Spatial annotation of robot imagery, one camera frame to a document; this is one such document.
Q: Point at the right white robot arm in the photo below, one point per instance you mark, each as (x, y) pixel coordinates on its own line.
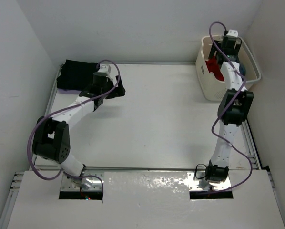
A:
(233, 108)

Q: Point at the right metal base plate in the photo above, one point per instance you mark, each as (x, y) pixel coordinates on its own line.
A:
(197, 184)

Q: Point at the black garment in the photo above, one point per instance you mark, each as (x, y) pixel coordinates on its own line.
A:
(76, 75)

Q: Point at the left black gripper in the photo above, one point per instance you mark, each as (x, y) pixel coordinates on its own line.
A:
(118, 91)

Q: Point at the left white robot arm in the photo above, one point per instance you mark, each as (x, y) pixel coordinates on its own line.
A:
(50, 138)

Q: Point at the white front cover board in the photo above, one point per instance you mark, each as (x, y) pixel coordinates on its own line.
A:
(145, 200)

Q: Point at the teal shirt in basket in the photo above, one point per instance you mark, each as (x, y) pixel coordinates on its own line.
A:
(242, 69)

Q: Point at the purple t shirt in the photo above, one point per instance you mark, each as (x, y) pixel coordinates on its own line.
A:
(62, 91)

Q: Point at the metal base plate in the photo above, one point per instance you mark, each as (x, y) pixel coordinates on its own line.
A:
(92, 183)
(197, 184)

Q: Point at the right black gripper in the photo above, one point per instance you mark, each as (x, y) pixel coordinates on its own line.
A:
(217, 45)

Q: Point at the red garment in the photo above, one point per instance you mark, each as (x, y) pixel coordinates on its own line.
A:
(214, 68)

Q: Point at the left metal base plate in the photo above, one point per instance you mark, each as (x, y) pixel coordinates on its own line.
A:
(92, 183)

